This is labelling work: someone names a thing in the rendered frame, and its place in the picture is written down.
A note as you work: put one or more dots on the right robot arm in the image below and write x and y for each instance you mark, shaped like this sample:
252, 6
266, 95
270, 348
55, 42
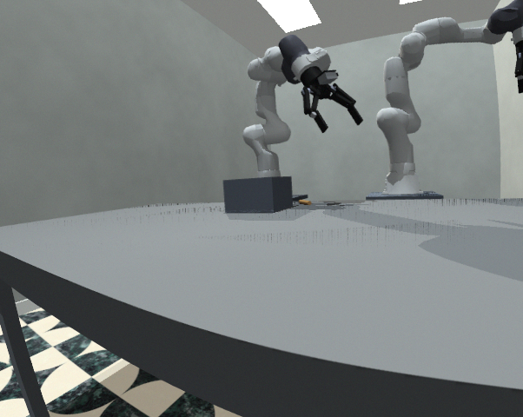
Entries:
291, 52

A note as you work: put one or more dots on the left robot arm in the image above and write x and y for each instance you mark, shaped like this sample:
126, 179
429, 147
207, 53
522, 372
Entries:
402, 119

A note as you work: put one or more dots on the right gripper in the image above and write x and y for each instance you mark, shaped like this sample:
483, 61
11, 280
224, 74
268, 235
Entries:
308, 79

